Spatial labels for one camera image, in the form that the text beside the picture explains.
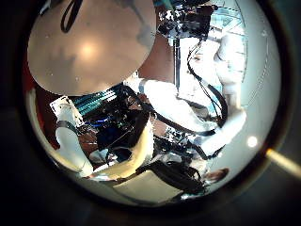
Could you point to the person with brown hair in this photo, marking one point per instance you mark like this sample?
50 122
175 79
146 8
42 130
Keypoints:
218 174

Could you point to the teal ribbed panel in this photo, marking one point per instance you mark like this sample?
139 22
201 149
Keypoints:
94 100

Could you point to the black electronics box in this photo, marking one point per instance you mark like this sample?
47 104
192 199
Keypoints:
116 132

